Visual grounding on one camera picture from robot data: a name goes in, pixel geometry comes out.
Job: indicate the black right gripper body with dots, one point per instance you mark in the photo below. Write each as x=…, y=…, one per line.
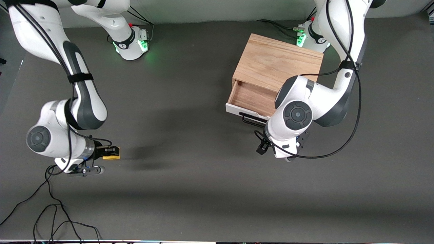
x=98, y=151

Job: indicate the yellow cube block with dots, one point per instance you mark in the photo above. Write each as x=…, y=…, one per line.
x=111, y=157

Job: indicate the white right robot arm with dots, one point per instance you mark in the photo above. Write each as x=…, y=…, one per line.
x=40, y=34

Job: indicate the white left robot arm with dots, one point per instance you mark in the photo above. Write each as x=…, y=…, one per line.
x=325, y=101

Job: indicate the wooden drawer cabinet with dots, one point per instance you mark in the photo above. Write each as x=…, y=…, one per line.
x=271, y=57

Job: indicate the dark grey table mat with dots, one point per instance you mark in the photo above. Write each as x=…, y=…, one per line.
x=203, y=176

